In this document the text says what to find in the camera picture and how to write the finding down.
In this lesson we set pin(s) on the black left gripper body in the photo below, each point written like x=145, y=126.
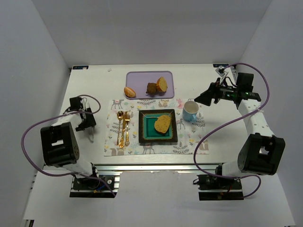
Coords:
x=87, y=121

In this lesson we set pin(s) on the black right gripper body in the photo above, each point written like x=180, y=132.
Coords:
x=213, y=90

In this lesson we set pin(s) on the yellow bread slice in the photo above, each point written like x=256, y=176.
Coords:
x=162, y=124

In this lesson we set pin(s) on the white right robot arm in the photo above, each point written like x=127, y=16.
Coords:
x=262, y=151

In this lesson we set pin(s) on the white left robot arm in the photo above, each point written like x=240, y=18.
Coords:
x=59, y=144

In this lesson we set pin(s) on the orange bread half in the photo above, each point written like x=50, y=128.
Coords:
x=161, y=85

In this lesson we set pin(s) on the small orange madeleine bread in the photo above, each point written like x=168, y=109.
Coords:
x=129, y=92

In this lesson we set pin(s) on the light blue mug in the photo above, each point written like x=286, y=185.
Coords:
x=190, y=110

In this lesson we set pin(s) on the gold spoon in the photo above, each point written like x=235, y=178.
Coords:
x=120, y=116

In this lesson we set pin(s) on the animal print placemat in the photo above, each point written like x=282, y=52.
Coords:
x=189, y=133

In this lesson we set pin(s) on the gold fork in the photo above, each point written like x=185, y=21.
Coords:
x=127, y=120

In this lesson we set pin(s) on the dark brown muffin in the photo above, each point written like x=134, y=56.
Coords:
x=151, y=88

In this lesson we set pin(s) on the blue label sticker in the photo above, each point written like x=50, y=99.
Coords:
x=85, y=67

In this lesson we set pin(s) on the black teal square plate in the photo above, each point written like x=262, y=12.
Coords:
x=147, y=132

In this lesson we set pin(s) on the lavender plastic tray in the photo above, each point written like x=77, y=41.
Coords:
x=138, y=81

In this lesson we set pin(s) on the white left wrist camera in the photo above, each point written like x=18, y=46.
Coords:
x=86, y=104

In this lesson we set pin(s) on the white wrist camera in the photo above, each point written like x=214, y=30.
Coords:
x=86, y=104
x=221, y=71

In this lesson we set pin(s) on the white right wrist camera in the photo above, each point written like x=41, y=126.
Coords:
x=221, y=71

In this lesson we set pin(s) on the aluminium table rail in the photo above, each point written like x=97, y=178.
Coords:
x=106, y=169

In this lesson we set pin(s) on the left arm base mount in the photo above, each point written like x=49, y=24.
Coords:
x=88, y=188

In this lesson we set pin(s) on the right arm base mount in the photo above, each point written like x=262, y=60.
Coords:
x=212, y=188

